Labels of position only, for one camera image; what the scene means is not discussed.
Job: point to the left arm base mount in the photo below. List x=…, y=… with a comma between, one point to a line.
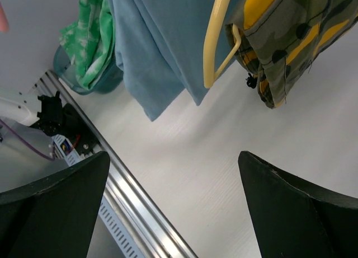
x=78, y=136

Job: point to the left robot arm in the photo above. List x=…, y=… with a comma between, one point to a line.
x=43, y=112

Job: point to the pink empty hanger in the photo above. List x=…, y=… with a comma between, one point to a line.
x=4, y=25

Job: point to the green tie-dye garment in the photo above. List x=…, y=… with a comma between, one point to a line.
x=90, y=40

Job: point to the light blue trousers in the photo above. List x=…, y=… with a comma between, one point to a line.
x=159, y=48

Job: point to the cream clothes hanger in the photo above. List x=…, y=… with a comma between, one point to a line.
x=216, y=20

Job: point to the teal plastic basket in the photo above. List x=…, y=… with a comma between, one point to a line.
x=102, y=81

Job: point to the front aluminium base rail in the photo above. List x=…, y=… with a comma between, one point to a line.
x=152, y=231

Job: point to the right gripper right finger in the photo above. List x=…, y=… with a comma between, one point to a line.
x=293, y=217

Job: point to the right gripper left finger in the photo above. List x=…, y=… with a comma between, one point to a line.
x=54, y=216

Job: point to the camouflage yellow trousers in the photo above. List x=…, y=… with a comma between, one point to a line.
x=280, y=39

